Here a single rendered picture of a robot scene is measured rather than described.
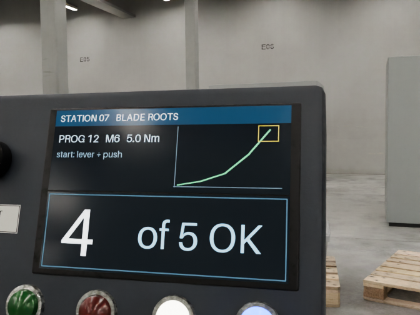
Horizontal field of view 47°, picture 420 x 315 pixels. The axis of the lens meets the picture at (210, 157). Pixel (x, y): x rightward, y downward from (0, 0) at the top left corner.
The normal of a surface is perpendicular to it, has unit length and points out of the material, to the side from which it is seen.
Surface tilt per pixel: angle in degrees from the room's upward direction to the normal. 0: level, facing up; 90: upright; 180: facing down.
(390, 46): 90
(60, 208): 75
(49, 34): 90
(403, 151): 90
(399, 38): 90
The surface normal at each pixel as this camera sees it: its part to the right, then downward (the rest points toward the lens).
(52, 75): -0.32, 0.06
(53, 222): -0.24, -0.20
